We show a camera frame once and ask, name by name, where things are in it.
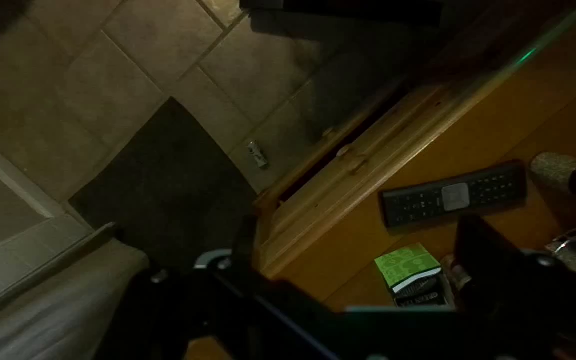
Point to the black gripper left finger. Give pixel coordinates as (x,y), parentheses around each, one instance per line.
(258,318)

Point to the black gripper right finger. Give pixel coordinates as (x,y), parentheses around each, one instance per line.
(510,295)

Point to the green and black card box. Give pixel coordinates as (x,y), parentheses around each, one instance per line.
(413,274)

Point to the black remote control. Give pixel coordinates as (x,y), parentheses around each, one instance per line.
(475,191)

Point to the dark floor mat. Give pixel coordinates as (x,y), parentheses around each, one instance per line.
(171,192)

